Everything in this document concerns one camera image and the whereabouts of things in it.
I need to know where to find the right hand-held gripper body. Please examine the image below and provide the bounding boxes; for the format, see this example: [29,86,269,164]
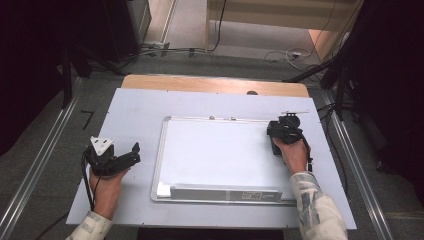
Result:
[266,109,310,146]

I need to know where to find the white floor cable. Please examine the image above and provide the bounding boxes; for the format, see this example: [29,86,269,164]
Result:
[263,47,314,64]

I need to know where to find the person's left hand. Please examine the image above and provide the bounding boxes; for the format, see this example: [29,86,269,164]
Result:
[87,165,130,222]

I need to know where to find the person's right hand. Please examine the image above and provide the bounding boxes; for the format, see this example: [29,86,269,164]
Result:
[272,135,310,176]

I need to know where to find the large white base sheet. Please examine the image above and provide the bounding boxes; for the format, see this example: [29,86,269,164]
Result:
[65,87,358,231]

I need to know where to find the light wooden furniture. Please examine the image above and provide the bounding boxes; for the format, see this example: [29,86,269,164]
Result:
[204,0,365,61]

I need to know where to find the black whiteboard eraser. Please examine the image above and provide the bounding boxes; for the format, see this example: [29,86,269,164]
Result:
[271,141,285,158]

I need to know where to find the grey power strip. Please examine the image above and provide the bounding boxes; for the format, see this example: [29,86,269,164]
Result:
[141,40,172,57]

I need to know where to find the dark cabinet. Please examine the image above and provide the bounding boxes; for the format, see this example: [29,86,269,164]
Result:
[99,0,153,63]

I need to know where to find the silver-framed whiteboard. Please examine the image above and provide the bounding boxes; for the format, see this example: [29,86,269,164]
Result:
[150,115,303,206]

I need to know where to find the hand-held gripper black cable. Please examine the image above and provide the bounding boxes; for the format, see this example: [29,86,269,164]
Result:
[80,151,97,212]
[298,131,315,174]

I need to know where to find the left hand-held gripper black cable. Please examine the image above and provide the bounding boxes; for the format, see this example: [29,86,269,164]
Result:
[80,151,97,212]

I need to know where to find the hanging black cable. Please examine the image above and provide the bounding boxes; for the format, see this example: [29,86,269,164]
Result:
[209,0,228,53]

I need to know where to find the metal floor rail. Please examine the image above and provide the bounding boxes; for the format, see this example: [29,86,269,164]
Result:
[0,77,85,240]
[320,90,397,240]

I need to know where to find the wooden table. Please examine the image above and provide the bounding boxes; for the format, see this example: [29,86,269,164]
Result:
[120,73,311,99]

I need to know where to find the right hand-held gripper black cable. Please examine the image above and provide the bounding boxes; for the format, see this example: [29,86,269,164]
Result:
[298,131,315,174]

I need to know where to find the black metal stand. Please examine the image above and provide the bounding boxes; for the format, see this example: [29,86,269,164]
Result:
[59,41,126,110]
[282,31,356,122]

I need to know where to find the black floor cables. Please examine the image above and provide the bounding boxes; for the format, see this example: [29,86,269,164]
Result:
[123,46,208,66]

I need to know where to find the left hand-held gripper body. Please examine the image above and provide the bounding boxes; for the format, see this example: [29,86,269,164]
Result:
[82,135,118,178]

